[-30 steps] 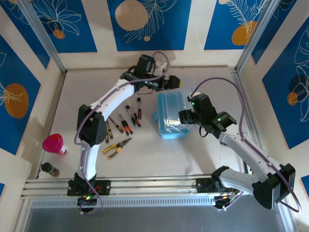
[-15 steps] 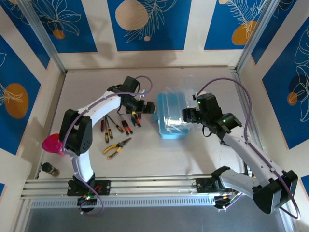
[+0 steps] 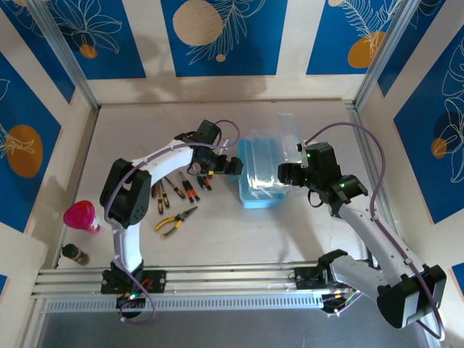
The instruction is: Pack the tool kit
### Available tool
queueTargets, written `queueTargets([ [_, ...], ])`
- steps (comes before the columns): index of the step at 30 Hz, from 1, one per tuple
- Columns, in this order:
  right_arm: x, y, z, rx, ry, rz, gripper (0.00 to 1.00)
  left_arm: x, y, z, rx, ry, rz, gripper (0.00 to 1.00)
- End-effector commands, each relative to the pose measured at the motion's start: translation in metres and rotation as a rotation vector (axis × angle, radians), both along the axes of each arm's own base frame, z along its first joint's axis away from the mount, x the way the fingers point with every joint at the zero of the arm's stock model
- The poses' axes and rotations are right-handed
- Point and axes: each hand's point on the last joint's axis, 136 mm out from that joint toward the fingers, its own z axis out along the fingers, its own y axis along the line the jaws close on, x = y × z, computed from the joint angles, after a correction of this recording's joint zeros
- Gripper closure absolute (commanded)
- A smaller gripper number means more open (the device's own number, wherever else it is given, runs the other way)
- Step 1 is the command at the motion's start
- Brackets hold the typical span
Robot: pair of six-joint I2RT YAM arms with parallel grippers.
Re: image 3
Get chrome ratchet orange handle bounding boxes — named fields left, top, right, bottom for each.
left=191, top=162, right=210, bottom=189

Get clear tray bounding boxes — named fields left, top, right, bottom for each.
left=248, top=126, right=293, bottom=199

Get blue tool box base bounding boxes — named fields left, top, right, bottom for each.
left=237, top=137, right=286, bottom=210

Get yellow needle nose pliers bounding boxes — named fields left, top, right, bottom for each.
left=154, top=205, right=199, bottom=239

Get long yellow black screwdriver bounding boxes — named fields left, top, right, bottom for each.
left=154, top=181, right=165, bottom=215

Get pink plastic cup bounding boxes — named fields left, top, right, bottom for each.
left=63, top=200, right=102, bottom=234

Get dark spice jar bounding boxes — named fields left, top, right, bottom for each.
left=61, top=244, right=91, bottom=266

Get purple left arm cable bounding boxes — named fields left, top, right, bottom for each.
left=103, top=119, right=242, bottom=326

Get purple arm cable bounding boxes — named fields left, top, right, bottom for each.
left=103, top=119, right=242, bottom=326
left=300, top=123, right=446, bottom=341

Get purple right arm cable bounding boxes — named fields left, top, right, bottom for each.
left=300, top=123, right=446, bottom=341

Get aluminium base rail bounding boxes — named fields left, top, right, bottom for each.
left=30, top=262, right=381, bottom=302

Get grey slotted cable duct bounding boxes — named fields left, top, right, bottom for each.
left=45, top=293, right=326, bottom=314

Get aluminium frame post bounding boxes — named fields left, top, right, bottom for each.
left=27, top=0, right=102, bottom=110
left=352, top=0, right=427, bottom=109

